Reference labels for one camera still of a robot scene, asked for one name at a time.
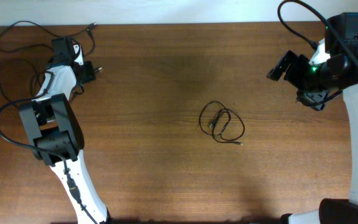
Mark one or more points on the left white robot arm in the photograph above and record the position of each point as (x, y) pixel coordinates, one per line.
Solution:
(51, 126)

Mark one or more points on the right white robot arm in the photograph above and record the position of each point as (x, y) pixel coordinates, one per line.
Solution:
(329, 73)

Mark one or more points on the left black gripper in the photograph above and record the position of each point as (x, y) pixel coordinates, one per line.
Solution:
(87, 72)

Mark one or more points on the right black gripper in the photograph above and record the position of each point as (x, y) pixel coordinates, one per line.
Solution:
(293, 66)

